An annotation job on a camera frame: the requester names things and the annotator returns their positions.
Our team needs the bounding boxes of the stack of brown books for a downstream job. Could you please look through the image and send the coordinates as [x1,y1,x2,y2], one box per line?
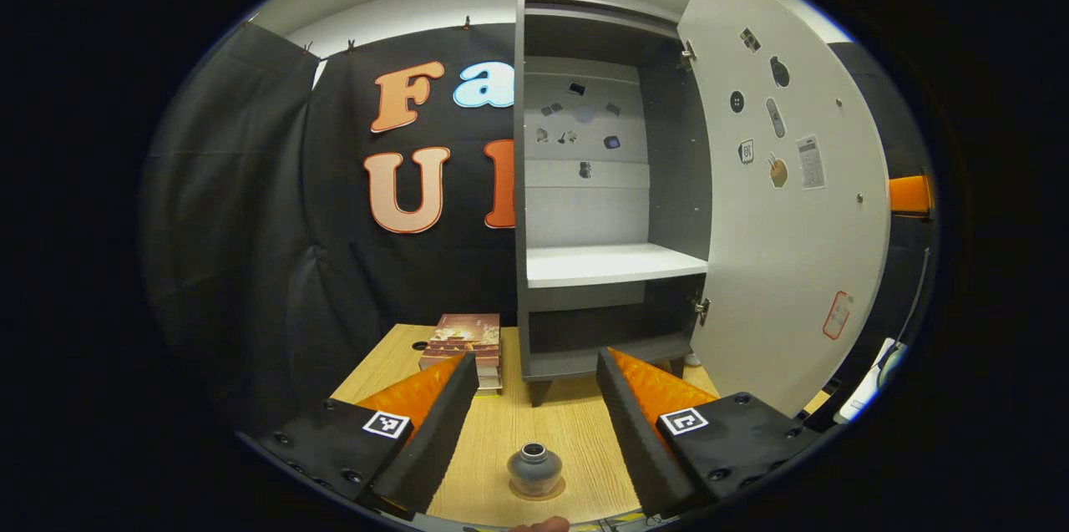
[418,313,504,396]

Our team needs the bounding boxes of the black backdrop cloth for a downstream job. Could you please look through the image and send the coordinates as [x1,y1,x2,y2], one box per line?
[138,21,940,433]

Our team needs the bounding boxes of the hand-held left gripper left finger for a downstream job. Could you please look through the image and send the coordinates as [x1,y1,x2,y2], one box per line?
[257,352,482,516]

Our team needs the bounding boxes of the light grey cabinet door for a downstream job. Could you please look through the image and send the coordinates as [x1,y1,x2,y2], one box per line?
[675,0,894,421]

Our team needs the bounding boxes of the white flat panel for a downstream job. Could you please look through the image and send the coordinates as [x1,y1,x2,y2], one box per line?
[835,337,899,424]

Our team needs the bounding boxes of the white cabinet shelf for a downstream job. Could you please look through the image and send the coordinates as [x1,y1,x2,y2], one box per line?
[526,242,709,289]

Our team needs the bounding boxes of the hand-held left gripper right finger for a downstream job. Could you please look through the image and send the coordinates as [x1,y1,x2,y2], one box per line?
[595,347,825,519]

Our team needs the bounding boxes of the brown round coaster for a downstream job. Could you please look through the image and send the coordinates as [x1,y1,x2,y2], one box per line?
[508,474,569,503]

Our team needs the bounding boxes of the grey cabinet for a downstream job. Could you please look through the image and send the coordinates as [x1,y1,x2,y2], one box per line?
[513,0,717,409]

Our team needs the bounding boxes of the black cable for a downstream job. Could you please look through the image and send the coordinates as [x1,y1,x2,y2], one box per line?
[877,246,933,389]

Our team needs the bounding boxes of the clear plastic bottle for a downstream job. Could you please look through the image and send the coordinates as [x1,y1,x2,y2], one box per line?
[507,442,564,498]

